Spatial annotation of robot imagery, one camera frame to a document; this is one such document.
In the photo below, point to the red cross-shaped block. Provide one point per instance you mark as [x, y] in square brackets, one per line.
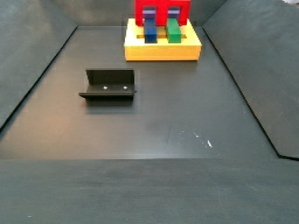
[162, 6]

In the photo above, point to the yellow wooden board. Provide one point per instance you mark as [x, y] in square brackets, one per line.
[140, 51]

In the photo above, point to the green bar block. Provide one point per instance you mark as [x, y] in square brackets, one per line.
[172, 30]

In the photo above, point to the blue bar block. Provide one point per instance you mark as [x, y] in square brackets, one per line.
[150, 31]

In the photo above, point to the purple cross-shaped block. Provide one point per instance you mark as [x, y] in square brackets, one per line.
[151, 13]

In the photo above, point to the black angle bracket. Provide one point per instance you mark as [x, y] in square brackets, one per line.
[110, 83]

